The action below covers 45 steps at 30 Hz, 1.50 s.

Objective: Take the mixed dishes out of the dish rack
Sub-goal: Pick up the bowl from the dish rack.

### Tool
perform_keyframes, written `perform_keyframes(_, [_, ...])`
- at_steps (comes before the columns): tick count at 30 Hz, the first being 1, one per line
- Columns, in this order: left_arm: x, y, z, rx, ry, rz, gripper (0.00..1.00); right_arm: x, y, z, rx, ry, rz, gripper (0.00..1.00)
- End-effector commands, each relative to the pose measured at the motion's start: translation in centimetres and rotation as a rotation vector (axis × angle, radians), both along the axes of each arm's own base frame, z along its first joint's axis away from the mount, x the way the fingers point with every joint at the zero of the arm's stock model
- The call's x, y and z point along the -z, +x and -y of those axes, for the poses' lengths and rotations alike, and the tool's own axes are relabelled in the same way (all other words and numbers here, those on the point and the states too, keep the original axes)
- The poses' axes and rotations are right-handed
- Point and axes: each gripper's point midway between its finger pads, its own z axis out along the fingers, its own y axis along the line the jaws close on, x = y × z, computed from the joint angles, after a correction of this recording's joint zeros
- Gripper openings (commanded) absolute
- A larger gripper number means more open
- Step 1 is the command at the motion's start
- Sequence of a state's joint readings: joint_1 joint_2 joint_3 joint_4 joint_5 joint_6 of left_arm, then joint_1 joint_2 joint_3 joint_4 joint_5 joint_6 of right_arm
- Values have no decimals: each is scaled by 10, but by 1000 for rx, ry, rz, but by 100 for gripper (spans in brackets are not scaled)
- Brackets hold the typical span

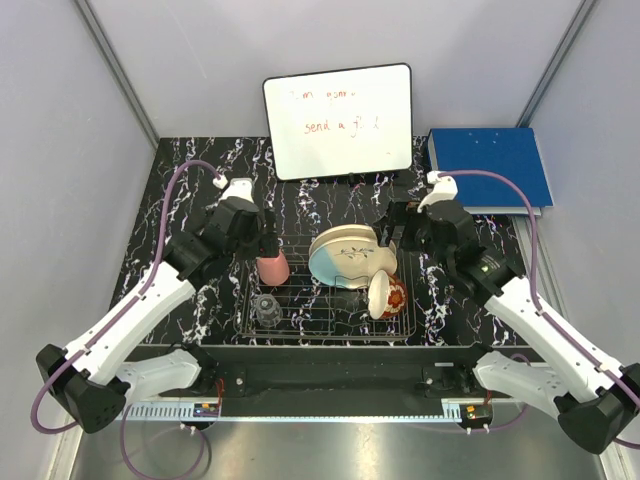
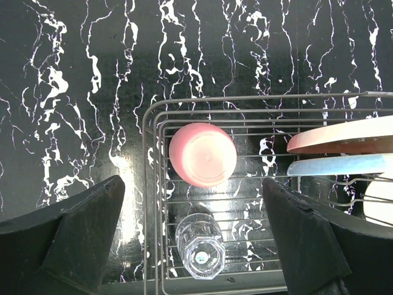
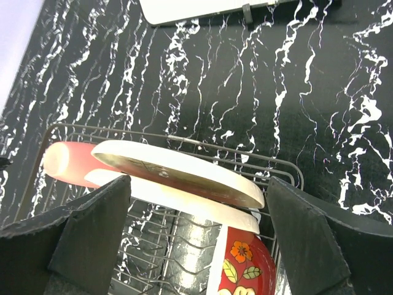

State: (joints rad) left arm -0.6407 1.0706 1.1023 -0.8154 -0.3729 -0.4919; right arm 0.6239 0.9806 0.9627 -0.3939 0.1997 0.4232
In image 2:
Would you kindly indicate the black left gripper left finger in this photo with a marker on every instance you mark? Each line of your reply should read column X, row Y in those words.
column 62, row 248

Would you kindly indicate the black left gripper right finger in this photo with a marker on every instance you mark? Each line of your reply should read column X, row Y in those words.
column 324, row 250

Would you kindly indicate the blue and cream plate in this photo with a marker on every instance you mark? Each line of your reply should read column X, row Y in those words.
column 342, row 165

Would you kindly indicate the pink plastic cup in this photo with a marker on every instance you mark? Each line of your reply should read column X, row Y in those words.
column 202, row 154

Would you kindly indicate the pink and cream plate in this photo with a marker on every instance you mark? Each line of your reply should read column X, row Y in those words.
column 366, row 136

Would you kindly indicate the clear drinking glass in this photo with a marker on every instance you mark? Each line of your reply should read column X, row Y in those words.
column 200, row 244

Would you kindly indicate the metal wire dish rack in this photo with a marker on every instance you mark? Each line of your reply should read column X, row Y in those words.
column 260, row 127

